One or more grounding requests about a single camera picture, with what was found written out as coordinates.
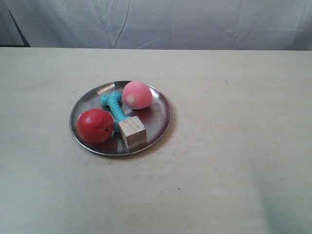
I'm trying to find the wooden cube block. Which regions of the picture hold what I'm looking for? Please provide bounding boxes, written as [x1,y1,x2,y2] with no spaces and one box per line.
[118,116,147,150]

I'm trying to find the pink toy peach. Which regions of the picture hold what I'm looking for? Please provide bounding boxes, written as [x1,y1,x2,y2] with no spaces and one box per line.
[122,81,153,110]

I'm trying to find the teal toy bone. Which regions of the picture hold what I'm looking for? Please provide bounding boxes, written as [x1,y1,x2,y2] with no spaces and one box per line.
[100,91,128,133]

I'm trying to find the red toy apple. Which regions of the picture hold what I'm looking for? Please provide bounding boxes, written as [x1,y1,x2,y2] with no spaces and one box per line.
[77,108,114,144]

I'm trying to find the white backdrop cloth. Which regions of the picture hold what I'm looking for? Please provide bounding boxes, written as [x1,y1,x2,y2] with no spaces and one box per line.
[0,0,312,50]

